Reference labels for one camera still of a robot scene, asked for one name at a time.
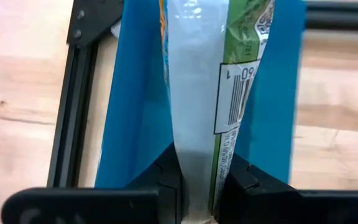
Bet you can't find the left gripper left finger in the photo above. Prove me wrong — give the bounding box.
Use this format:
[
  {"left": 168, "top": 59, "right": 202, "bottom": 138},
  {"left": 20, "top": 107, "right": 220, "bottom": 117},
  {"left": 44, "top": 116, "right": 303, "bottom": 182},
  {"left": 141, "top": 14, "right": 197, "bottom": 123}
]
[{"left": 0, "top": 141, "right": 185, "bottom": 224}]

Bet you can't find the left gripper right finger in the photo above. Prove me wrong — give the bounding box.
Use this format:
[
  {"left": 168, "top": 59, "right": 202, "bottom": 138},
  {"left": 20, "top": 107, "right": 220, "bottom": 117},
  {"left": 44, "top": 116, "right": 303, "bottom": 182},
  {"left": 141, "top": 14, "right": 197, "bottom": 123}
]
[{"left": 213, "top": 152, "right": 358, "bottom": 224}]

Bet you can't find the green granola bar with barcode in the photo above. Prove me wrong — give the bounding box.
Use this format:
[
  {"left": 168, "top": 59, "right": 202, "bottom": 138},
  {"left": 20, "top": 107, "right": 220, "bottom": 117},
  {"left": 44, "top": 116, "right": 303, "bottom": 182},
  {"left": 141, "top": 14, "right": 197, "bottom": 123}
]
[{"left": 158, "top": 0, "right": 276, "bottom": 224}]

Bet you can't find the blue plastic bin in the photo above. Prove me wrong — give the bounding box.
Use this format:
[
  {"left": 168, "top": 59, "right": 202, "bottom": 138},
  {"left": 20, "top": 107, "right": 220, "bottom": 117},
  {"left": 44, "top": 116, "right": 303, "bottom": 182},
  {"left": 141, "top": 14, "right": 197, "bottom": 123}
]
[{"left": 94, "top": 0, "right": 307, "bottom": 189}]

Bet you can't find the black aluminium table frame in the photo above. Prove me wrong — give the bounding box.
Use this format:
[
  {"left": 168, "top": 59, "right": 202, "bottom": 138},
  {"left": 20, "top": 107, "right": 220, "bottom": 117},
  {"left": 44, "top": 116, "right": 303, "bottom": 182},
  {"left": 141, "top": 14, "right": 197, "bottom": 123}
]
[{"left": 47, "top": 0, "right": 358, "bottom": 187}]

